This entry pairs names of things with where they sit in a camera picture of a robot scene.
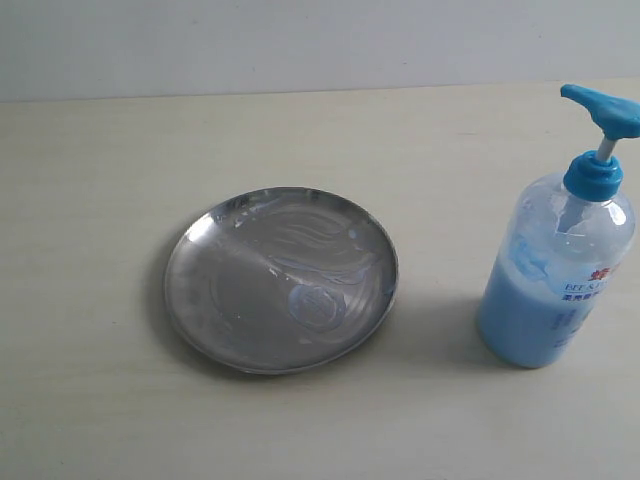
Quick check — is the round stainless steel plate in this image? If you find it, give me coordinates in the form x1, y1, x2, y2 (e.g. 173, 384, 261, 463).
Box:
163, 186, 399, 375

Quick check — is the blue pump lotion bottle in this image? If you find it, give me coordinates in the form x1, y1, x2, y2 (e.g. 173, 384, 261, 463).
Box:
476, 84, 639, 369

